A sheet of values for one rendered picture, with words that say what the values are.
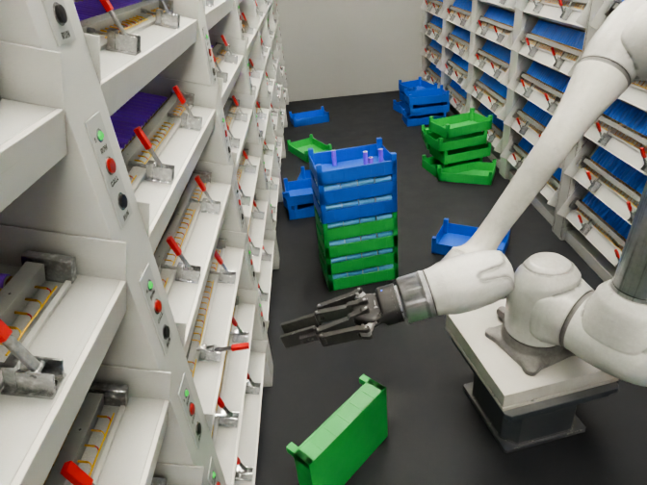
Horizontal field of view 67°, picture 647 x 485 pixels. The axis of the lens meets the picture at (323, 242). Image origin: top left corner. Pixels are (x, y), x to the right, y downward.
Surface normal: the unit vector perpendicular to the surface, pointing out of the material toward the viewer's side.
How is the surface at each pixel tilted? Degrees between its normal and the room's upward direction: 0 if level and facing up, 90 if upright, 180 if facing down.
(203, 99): 90
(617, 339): 81
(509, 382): 2
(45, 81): 90
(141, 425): 17
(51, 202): 90
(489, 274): 48
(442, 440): 0
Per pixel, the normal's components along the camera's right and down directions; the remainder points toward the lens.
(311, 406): -0.09, -0.85
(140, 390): 0.04, 0.51
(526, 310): -0.67, 0.43
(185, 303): 0.20, -0.85
